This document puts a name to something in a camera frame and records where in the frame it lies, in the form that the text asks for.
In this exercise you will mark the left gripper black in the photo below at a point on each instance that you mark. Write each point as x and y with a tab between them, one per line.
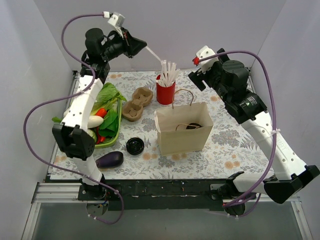
128	44

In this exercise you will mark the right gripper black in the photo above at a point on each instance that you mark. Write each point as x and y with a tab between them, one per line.
202	75

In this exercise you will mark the single white straw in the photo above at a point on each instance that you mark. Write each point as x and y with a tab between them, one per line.
153	53

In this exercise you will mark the black plastic cup lid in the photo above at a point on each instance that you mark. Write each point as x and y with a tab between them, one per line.
193	126

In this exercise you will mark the brown paper bag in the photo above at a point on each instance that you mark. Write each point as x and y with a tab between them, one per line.
172	136

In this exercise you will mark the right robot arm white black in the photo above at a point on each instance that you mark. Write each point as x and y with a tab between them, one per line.
286	173

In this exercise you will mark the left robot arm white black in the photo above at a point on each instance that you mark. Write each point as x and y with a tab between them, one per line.
80	148

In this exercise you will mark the red cup holder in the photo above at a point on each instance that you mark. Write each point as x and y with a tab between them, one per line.
164	95

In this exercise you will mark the floral table mat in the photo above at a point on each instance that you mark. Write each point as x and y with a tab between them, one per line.
229	148

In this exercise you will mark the green leafy vegetables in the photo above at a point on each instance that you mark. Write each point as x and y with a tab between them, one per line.
107	100

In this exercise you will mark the orange carrot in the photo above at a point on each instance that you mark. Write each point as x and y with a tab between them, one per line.
102	112

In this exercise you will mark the white radish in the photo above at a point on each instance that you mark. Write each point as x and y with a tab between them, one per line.
94	121

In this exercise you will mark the spare black cup lid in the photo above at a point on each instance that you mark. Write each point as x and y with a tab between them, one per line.
135	146

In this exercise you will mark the green plastic basket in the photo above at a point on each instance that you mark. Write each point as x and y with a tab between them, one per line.
111	140

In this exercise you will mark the red chili pepper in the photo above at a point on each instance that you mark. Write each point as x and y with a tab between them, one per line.
101	136

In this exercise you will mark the purple eggplant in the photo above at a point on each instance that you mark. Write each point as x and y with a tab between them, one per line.
110	160

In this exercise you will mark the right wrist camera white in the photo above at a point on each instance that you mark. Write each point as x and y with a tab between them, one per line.
202	61

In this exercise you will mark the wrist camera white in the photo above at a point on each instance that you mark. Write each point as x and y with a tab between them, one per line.
116	20
202	61

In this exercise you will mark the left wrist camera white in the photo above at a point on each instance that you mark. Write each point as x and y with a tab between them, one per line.
116	20

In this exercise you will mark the aluminium frame rail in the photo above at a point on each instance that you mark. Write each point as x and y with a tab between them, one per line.
56	214

